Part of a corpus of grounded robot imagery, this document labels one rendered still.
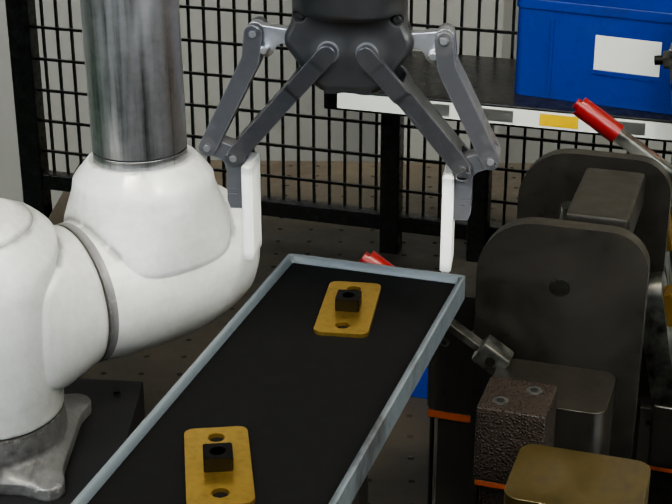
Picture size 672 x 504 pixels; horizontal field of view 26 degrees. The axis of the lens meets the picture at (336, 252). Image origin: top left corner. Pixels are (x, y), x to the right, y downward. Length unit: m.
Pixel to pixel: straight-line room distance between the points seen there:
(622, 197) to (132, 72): 0.55
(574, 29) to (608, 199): 0.76
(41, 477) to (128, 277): 0.22
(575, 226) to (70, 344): 0.59
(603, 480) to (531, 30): 1.02
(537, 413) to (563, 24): 0.96
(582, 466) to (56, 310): 0.64
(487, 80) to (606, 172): 0.81
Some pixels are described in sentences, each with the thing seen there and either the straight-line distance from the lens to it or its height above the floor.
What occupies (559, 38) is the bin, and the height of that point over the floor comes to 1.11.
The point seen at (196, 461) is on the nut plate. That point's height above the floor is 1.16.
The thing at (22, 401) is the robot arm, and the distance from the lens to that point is 1.49.
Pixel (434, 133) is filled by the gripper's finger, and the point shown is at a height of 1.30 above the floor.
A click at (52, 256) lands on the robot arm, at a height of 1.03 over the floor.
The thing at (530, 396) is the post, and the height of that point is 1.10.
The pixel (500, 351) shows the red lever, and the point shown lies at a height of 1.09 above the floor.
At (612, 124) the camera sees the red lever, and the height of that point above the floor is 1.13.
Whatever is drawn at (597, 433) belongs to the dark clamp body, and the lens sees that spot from 1.09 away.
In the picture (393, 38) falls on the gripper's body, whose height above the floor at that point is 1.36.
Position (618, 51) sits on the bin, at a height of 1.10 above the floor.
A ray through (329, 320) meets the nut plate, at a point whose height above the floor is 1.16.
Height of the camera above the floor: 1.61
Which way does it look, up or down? 23 degrees down
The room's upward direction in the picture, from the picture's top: straight up
